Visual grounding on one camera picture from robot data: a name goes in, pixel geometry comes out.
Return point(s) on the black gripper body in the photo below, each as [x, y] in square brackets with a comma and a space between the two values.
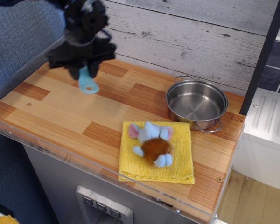
[76, 56]

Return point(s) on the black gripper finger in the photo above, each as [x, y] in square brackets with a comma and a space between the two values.
[93, 66]
[74, 70]

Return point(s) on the light blue dish brush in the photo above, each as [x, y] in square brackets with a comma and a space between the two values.
[86, 83]

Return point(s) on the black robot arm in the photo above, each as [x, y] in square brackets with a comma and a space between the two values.
[86, 42]

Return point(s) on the yellow cloth napkin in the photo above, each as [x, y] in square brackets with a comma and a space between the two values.
[133, 167]

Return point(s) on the stainless steel pot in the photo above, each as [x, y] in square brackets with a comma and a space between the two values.
[197, 102]

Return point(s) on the blue plush elephant toy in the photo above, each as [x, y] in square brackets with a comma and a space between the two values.
[155, 147]

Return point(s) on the silver control panel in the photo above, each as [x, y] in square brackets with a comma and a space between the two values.
[99, 209]

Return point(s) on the yellow object bottom corner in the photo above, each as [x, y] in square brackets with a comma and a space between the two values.
[8, 220]

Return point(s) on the white ridged appliance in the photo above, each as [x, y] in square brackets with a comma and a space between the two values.
[258, 152]

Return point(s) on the dark vertical post right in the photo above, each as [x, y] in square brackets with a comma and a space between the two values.
[263, 57]

